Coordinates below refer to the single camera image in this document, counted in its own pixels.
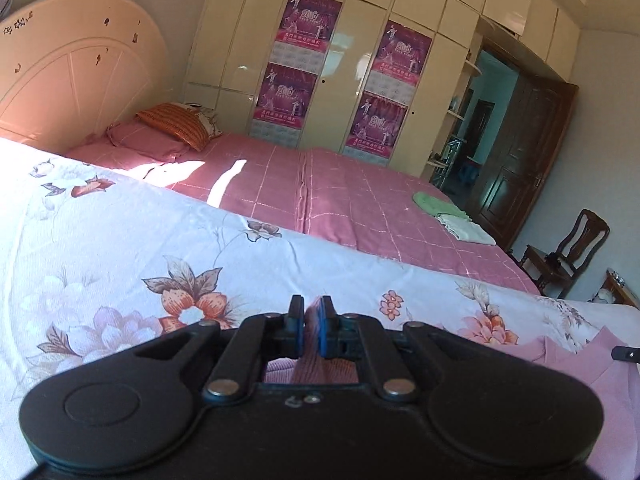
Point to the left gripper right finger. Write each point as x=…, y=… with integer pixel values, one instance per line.
x=363, y=340

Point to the wooden side table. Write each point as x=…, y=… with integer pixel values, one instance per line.
x=614, y=290

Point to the dark wooden chair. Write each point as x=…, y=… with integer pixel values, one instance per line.
x=562, y=267

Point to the upper right pink poster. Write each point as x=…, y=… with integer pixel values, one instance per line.
x=398, y=63

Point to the white folded cloth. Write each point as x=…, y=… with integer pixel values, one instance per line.
x=465, y=230

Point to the pink knit sweater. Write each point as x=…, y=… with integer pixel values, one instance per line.
x=616, y=454

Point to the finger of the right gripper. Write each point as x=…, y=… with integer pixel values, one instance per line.
x=620, y=353

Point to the cream glossy wardrobe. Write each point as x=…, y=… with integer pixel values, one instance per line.
x=233, y=43

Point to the orange striped pillow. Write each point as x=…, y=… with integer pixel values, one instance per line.
x=193, y=124

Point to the pink pillow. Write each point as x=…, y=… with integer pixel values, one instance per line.
x=146, y=141

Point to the lower left pink poster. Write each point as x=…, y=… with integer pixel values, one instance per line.
x=282, y=105

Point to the lower right pink poster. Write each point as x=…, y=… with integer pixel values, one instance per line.
x=374, y=130

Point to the upper left pink poster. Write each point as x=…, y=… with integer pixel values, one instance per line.
x=304, y=34

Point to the green folded cloth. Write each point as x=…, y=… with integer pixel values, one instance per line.
x=436, y=207

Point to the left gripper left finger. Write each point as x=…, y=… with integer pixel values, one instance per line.
x=259, y=339

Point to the cream rounded headboard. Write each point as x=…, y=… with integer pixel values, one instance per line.
x=70, y=68

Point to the pink poster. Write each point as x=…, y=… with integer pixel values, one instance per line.
x=282, y=105
x=304, y=34
x=374, y=130
x=398, y=63

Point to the white floral quilt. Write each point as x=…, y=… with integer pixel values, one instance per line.
x=94, y=263

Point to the dark wooden door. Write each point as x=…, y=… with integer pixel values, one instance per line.
x=522, y=156

